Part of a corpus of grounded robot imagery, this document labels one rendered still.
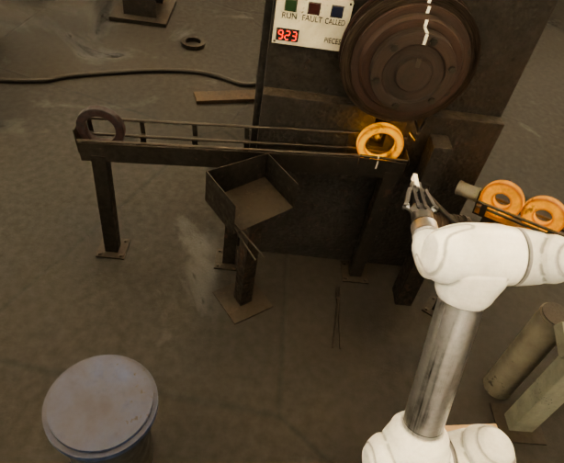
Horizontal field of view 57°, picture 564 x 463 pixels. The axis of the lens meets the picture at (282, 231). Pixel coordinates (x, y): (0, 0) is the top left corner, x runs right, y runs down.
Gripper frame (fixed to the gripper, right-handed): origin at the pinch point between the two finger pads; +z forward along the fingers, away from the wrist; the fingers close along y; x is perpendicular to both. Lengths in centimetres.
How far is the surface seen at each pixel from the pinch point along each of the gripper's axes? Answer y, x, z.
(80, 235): -138, -77, 19
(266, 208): -53, -14, -8
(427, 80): -6.1, 35.4, 11.1
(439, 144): 11.0, 4.0, 18.8
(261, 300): -49, -73, -10
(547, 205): 46.3, 3.9, -8.1
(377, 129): -14.3, 6.4, 20.4
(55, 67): -199, -90, 171
